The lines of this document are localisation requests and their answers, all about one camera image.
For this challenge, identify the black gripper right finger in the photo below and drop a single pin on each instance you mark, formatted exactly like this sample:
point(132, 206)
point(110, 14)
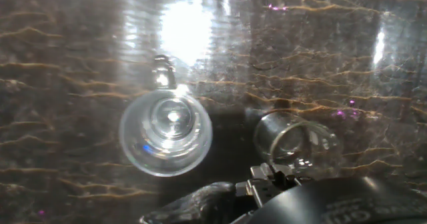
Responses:
point(267, 182)

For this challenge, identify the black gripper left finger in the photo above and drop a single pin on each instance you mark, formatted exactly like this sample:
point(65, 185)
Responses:
point(200, 205)

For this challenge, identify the dark marble pattern mat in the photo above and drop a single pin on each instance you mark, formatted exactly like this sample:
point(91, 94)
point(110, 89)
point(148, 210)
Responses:
point(66, 100)

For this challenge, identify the clear glass beaker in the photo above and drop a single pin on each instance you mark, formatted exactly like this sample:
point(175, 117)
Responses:
point(300, 144)

